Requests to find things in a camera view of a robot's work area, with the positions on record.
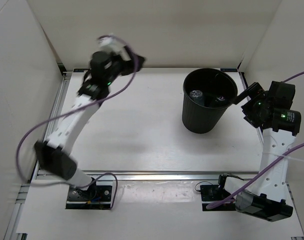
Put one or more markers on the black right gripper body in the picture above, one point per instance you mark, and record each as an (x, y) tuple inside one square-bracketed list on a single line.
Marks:
[(253, 107)]

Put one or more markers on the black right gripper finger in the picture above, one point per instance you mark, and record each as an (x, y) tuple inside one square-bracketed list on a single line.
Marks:
[(252, 91), (253, 118)]

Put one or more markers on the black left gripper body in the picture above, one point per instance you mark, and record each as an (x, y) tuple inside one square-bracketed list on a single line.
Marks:
[(115, 60)]

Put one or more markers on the clear crushed plastic bottle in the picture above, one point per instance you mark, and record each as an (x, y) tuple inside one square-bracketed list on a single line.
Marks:
[(197, 96)]

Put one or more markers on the blue label plastic bottle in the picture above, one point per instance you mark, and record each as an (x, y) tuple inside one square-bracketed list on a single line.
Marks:
[(219, 99)]

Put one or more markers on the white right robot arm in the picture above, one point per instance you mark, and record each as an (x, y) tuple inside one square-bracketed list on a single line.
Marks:
[(265, 198)]

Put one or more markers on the black plastic waste bin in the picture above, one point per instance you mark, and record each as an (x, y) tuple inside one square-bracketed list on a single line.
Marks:
[(212, 82)]

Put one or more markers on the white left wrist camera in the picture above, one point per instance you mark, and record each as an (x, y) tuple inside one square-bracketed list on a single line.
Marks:
[(111, 44)]

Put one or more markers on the aluminium left frame rail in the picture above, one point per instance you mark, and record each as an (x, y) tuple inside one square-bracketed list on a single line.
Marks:
[(58, 103)]

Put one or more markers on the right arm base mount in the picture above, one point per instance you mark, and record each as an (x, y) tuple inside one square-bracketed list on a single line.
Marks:
[(213, 192)]

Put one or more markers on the aluminium front table rail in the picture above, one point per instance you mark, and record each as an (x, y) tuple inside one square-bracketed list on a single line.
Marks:
[(155, 175)]

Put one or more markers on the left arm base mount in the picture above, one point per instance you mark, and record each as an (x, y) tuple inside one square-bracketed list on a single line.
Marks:
[(96, 197)]

